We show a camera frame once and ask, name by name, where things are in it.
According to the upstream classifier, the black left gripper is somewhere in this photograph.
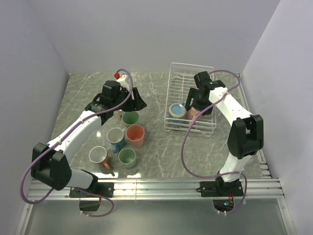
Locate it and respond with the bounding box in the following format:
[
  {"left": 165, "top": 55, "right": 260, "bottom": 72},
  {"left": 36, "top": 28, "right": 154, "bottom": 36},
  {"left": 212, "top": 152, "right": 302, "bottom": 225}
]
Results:
[{"left": 112, "top": 87, "right": 147, "bottom": 112}]

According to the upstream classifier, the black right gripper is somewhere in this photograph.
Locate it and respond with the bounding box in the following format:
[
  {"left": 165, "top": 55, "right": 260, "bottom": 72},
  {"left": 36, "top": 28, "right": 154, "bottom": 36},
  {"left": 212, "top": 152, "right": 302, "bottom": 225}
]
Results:
[{"left": 184, "top": 88, "right": 213, "bottom": 117}]

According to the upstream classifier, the green tumbler cup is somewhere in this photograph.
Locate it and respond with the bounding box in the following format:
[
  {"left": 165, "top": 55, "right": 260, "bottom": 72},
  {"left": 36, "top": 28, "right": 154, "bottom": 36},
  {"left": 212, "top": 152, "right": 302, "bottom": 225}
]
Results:
[{"left": 122, "top": 111, "right": 139, "bottom": 128}]

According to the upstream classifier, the pink faceted mug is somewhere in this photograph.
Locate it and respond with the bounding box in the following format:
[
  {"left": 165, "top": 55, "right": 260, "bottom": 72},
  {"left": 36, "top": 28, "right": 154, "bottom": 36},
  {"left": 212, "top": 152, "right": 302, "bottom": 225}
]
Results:
[{"left": 185, "top": 107, "right": 201, "bottom": 123}]

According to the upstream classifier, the steel and brown cup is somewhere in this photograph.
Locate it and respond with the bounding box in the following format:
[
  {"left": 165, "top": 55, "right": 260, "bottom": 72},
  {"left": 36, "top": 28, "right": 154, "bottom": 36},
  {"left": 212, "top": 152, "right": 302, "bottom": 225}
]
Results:
[{"left": 113, "top": 110, "right": 124, "bottom": 119}]

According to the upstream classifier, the blue butterfly mug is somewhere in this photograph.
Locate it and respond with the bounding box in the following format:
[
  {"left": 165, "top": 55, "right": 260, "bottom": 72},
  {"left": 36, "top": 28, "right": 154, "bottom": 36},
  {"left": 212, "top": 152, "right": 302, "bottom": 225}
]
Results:
[{"left": 169, "top": 101, "right": 187, "bottom": 128}]

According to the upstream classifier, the coral pink tumbler cup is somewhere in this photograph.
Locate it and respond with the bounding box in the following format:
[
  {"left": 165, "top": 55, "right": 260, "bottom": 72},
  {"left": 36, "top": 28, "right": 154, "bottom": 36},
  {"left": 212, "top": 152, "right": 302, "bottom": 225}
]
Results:
[{"left": 126, "top": 124, "right": 145, "bottom": 148}]

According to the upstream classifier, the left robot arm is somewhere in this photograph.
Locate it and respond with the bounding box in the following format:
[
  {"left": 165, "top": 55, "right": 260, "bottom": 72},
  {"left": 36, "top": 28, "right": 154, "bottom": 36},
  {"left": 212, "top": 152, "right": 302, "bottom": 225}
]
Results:
[{"left": 31, "top": 79, "right": 147, "bottom": 197}]

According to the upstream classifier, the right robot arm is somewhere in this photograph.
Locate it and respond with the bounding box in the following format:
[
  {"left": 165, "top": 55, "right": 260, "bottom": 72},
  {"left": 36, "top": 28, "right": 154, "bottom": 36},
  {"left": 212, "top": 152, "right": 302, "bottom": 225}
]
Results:
[{"left": 185, "top": 71, "right": 264, "bottom": 197}]

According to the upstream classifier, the blue mug grey interior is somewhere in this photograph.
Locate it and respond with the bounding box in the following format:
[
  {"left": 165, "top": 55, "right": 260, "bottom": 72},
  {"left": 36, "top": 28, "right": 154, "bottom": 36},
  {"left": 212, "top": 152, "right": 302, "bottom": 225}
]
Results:
[{"left": 107, "top": 127, "right": 125, "bottom": 154}]

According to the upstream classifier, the small green cup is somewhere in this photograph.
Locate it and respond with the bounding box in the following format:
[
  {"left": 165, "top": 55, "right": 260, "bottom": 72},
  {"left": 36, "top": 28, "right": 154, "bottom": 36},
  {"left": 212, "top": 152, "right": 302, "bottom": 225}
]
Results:
[{"left": 118, "top": 148, "right": 136, "bottom": 168}]

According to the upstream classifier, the orange mug grey interior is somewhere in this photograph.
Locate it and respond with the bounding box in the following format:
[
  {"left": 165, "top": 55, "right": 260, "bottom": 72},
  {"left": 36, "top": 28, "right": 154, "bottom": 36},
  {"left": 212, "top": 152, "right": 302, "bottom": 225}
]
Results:
[{"left": 89, "top": 146, "right": 111, "bottom": 170}]

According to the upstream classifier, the white wire dish rack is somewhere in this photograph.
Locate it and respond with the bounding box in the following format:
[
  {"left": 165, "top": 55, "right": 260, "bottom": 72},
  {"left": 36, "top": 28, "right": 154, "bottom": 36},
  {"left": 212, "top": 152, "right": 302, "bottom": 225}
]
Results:
[{"left": 164, "top": 63, "right": 214, "bottom": 132}]

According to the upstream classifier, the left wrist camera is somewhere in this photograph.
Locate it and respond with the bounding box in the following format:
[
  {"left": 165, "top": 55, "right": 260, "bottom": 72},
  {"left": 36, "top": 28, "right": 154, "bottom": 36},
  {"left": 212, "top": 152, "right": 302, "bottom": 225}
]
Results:
[{"left": 114, "top": 73, "right": 131, "bottom": 92}]

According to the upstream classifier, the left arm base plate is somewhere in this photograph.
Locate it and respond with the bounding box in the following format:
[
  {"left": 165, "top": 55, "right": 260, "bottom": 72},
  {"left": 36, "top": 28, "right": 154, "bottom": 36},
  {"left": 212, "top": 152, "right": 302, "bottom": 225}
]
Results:
[{"left": 69, "top": 182, "right": 114, "bottom": 198}]

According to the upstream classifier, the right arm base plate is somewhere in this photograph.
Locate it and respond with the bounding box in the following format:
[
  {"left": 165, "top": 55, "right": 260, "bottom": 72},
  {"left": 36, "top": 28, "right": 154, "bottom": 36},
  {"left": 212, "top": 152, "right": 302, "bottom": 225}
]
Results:
[{"left": 196, "top": 178, "right": 244, "bottom": 197}]

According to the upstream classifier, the aluminium rail frame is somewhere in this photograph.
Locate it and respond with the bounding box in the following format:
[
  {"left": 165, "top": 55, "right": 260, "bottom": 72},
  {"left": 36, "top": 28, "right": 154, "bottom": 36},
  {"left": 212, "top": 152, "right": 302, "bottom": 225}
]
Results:
[{"left": 16, "top": 153, "right": 287, "bottom": 235}]

